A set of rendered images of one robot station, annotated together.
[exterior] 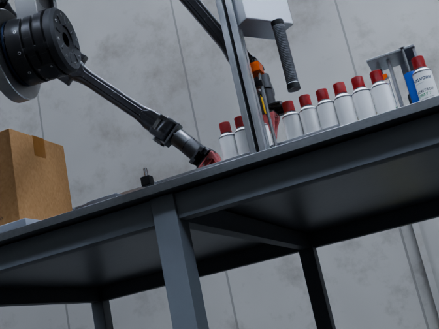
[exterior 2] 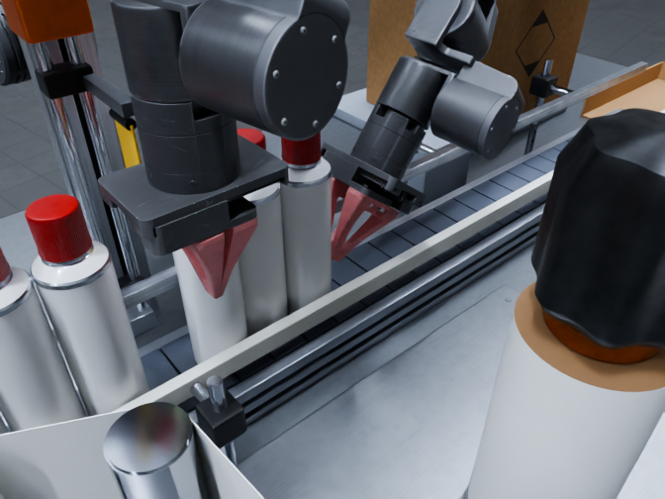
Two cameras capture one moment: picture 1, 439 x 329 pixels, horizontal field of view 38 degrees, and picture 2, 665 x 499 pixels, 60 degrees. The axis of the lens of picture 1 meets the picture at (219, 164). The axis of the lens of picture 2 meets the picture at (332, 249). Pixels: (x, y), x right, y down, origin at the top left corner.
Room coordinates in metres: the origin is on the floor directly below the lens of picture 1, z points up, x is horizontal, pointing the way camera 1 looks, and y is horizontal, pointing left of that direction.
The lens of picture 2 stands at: (2.05, -0.41, 1.28)
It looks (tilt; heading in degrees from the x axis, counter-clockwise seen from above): 37 degrees down; 120
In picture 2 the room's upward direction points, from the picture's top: straight up
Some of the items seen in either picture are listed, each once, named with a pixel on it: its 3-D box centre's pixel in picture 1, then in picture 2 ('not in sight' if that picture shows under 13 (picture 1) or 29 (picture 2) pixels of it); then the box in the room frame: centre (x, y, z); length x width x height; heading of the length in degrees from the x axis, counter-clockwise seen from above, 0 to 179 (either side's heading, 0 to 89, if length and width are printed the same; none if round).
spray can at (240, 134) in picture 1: (246, 149); (254, 242); (1.78, -0.09, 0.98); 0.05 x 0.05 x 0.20
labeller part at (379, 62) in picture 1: (392, 59); not in sight; (1.72, -0.55, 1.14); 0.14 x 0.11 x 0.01; 70
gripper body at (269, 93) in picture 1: (266, 102); (190, 145); (1.82, -0.18, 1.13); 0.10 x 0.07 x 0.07; 71
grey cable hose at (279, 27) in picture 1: (285, 55); not in sight; (1.62, -0.24, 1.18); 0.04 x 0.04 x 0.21
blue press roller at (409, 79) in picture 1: (418, 100); not in sight; (1.66, -0.57, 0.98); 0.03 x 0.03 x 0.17
